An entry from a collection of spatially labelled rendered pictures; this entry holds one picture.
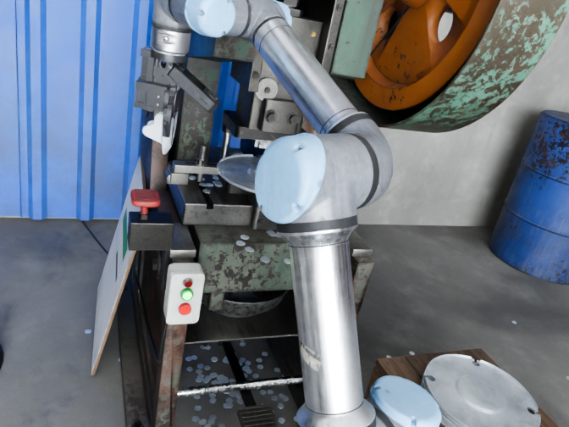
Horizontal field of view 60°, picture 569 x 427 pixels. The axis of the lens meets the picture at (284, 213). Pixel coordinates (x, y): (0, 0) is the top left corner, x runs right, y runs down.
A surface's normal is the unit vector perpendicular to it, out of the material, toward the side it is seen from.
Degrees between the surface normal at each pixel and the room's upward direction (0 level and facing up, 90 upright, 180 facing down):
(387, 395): 8
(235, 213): 90
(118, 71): 90
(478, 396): 0
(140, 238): 90
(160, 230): 90
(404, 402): 7
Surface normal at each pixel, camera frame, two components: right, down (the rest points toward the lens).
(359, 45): 0.33, 0.44
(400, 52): -0.92, -0.03
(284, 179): -0.77, 0.00
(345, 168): 0.63, -0.11
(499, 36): 0.26, 0.68
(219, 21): 0.62, 0.46
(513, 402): 0.18, -0.90
